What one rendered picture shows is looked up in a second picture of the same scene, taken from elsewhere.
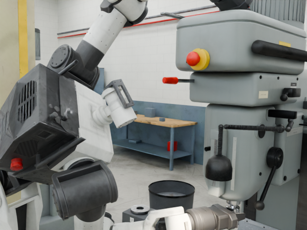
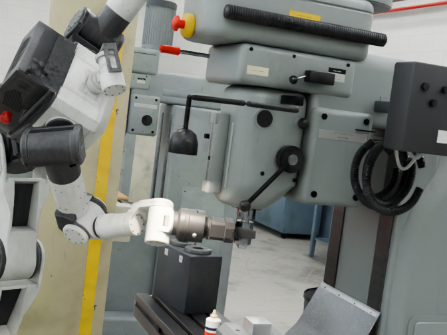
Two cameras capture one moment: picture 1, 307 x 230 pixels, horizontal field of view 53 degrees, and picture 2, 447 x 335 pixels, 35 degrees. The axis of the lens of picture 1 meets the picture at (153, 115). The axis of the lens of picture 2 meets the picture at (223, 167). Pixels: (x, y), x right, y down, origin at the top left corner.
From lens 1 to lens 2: 120 cm
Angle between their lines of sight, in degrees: 23
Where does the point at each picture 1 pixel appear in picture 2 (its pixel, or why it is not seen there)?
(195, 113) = not seen: outside the picture
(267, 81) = (269, 57)
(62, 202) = (22, 145)
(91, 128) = (78, 92)
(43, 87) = (33, 42)
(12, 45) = not seen: hidden behind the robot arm
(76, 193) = (38, 141)
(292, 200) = (370, 253)
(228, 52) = (204, 16)
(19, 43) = not seen: hidden behind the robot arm
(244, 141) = (240, 127)
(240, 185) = (232, 182)
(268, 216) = (347, 279)
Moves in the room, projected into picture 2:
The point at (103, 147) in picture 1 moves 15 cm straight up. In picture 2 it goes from (86, 112) to (92, 56)
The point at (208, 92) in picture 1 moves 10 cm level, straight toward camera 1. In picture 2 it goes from (215, 68) to (193, 64)
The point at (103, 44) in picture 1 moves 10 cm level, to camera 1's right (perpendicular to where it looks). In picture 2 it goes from (125, 9) to (155, 11)
